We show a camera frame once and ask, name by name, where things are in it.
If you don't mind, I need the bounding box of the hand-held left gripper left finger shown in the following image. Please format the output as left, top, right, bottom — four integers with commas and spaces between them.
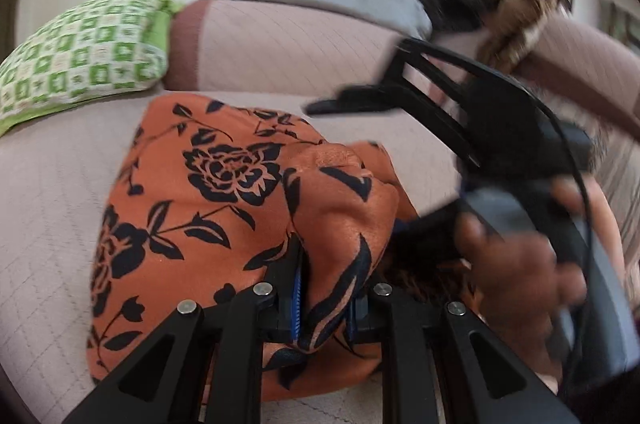
62, 235, 307, 424

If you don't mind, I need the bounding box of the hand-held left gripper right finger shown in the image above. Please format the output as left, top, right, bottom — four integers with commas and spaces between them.
349, 283, 577, 424

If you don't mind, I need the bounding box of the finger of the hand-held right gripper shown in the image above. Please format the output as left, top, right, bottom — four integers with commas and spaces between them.
305, 37, 483, 166
391, 197, 478, 257

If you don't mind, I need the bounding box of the orange black floral garment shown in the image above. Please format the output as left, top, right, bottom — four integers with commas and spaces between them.
86, 96, 482, 403

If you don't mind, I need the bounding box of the person's right forearm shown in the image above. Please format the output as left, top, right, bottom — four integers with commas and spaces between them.
588, 181, 627, 276

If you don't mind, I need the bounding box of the person's right hand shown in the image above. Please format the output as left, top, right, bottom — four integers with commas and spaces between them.
457, 181, 590, 357

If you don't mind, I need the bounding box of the quilted sofa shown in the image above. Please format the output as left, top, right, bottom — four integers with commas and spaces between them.
0, 0, 640, 424

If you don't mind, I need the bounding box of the green patterned pillow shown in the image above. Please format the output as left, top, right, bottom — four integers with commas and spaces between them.
0, 0, 184, 138

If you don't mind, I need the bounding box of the black cable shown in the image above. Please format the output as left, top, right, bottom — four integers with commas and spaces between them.
425, 48, 598, 387

